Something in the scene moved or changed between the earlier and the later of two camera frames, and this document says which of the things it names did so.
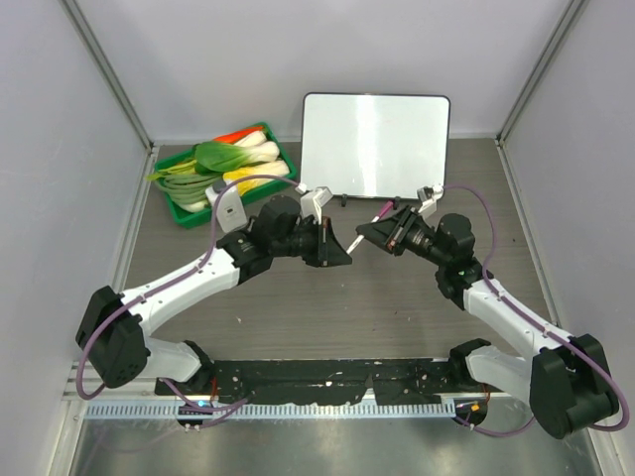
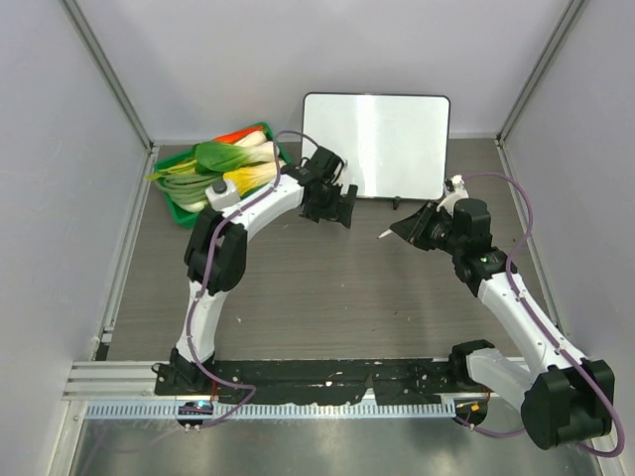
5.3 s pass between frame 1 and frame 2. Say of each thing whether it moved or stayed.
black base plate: stayed
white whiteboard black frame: stayed
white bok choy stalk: stayed
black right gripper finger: moved
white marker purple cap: moved
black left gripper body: moved
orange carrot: stayed
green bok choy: stayed
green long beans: stayed
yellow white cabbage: stayed
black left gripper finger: moved
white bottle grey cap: stayed
